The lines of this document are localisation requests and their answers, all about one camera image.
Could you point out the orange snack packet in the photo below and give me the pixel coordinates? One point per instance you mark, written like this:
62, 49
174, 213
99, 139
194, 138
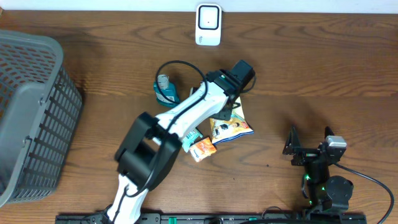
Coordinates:
202, 149

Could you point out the light blue wipes pack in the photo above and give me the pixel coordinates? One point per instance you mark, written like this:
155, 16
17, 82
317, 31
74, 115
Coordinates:
190, 139

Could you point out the white barcode scanner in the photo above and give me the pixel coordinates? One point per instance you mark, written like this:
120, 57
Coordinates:
208, 24

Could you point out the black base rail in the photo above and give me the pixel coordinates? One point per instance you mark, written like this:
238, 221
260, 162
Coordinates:
271, 217

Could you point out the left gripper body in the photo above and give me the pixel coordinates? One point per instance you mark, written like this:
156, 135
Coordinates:
227, 114

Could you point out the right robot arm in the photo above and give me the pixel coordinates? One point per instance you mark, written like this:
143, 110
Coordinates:
328, 194

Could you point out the grey plastic basket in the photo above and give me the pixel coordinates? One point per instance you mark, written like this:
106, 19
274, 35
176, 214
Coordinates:
40, 110

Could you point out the teal mouthwash bottle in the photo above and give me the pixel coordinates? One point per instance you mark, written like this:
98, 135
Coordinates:
166, 92

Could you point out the snack bag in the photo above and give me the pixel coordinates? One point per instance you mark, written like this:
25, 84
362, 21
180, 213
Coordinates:
237, 126

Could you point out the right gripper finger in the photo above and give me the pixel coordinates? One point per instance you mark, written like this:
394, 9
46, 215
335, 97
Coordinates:
328, 132
292, 144

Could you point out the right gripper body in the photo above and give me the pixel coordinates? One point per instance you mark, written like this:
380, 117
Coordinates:
305, 157

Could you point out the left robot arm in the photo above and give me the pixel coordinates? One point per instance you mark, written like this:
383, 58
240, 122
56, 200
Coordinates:
152, 144

